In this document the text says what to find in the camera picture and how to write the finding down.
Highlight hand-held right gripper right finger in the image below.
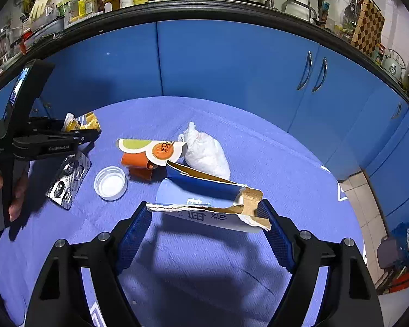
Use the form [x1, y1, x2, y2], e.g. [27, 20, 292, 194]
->
[257, 199, 384, 327]

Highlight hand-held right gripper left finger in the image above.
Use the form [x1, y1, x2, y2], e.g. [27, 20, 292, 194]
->
[24, 207, 153, 327]

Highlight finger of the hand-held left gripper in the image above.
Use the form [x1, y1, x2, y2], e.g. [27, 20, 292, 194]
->
[71, 128, 100, 144]
[29, 116, 81, 133]

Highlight gold white wrapper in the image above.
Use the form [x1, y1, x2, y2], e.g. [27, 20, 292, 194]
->
[62, 112, 83, 133]

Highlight silver blister pack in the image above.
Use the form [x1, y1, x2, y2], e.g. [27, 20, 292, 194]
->
[45, 153, 92, 210]

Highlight white bottle cap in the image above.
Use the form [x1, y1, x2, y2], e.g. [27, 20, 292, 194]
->
[94, 166, 128, 201]

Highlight orange green paper cup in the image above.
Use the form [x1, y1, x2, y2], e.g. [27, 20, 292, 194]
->
[117, 138, 188, 181]

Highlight torn blue white carton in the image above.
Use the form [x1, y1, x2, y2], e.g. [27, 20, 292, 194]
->
[146, 160, 271, 234]

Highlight white plastic bag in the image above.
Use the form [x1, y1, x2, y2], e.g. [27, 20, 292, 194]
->
[178, 122, 231, 180]

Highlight person's left hand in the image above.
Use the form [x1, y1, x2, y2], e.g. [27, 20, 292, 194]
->
[0, 162, 29, 222]

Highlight grey bin with blue bag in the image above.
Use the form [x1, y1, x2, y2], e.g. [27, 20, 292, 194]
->
[377, 221, 409, 270]

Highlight cluster of condiment jars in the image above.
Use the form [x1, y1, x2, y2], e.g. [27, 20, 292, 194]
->
[56, 0, 121, 21]

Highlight blue lower kitchen cabinets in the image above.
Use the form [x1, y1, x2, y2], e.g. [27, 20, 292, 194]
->
[0, 19, 409, 246]

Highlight black kitchen countertop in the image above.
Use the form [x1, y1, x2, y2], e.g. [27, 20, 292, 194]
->
[0, 2, 409, 123]

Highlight pale green kettle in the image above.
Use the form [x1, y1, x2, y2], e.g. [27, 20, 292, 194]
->
[381, 48, 409, 82]

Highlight checkered wooden cutting board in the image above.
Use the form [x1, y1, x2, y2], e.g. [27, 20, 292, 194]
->
[350, 0, 386, 58]

